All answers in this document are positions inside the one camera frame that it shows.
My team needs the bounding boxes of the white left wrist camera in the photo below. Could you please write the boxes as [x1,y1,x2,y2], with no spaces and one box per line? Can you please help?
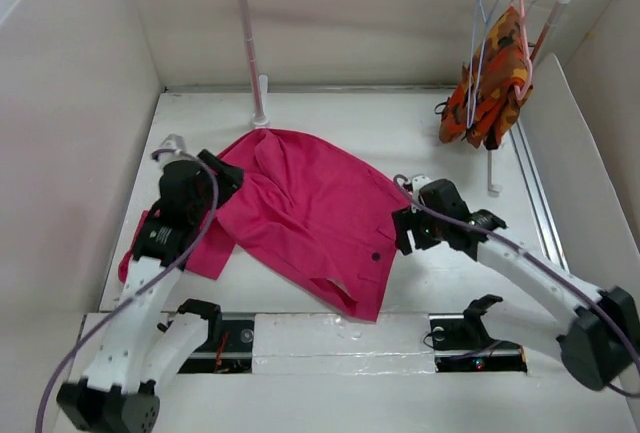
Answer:
[159,134,186,151]

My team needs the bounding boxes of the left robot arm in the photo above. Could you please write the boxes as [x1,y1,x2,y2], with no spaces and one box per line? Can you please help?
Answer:
[56,147,244,432]

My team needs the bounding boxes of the light blue wire hanger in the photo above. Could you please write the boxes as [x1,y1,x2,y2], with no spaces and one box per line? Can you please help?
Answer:
[466,0,500,130]

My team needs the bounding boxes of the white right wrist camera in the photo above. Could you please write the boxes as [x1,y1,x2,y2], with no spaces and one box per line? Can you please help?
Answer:
[403,174,433,194]

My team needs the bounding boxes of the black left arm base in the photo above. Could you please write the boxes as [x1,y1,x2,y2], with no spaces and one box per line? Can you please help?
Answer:
[179,313,255,375]

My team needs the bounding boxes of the pink trousers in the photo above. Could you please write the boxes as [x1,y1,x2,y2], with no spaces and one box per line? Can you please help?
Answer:
[117,127,416,323]

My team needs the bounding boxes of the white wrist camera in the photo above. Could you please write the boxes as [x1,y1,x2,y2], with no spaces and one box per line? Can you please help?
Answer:
[403,174,433,194]
[159,134,186,151]

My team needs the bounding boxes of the aluminium table edge rail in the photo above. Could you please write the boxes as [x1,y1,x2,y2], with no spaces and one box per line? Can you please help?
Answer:
[510,123,569,270]

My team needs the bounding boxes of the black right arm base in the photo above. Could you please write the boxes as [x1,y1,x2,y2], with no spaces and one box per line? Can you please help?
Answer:
[422,294,528,373]

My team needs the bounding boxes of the pink plastic hanger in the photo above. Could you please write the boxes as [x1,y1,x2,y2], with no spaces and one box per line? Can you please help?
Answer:
[510,0,533,102]

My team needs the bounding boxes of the orange camouflage shorts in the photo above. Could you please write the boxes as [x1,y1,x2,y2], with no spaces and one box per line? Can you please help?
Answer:
[439,6,533,151]

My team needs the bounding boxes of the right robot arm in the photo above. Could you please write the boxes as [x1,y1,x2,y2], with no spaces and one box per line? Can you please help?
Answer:
[392,174,639,391]

